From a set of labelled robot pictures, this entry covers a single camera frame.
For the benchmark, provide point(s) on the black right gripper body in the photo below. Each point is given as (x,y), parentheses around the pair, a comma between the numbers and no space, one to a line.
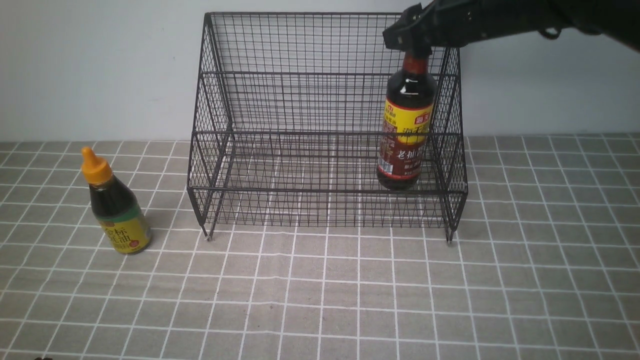
(442,23)

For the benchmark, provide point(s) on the dark soy sauce bottle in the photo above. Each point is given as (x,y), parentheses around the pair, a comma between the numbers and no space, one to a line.
(406,118)

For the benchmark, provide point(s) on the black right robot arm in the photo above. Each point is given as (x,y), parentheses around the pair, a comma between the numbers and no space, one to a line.
(616,19)

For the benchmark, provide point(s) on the small orange-capped sauce bottle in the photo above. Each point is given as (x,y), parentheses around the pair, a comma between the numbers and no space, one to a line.
(115,206)

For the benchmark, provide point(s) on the grey checkered tablecloth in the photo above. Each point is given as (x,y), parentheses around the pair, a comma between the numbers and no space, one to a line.
(544,265)

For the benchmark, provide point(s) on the black wire mesh shelf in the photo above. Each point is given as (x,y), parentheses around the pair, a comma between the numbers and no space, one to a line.
(288,122)

